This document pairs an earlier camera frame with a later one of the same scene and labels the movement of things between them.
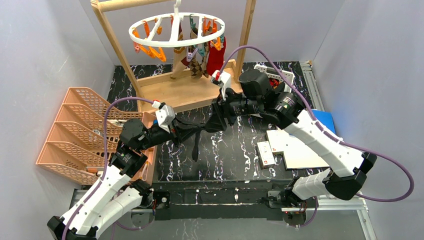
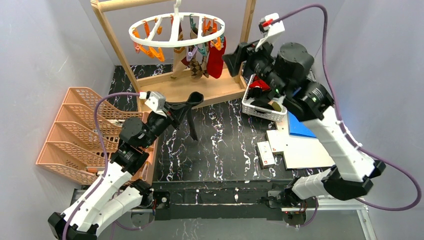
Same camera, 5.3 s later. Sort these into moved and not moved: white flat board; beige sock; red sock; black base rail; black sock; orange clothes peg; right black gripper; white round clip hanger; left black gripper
Moved: left black gripper; black sock; right black gripper
Not moved: orange clothes peg; red sock; white flat board; white round clip hanger; black base rail; beige sock
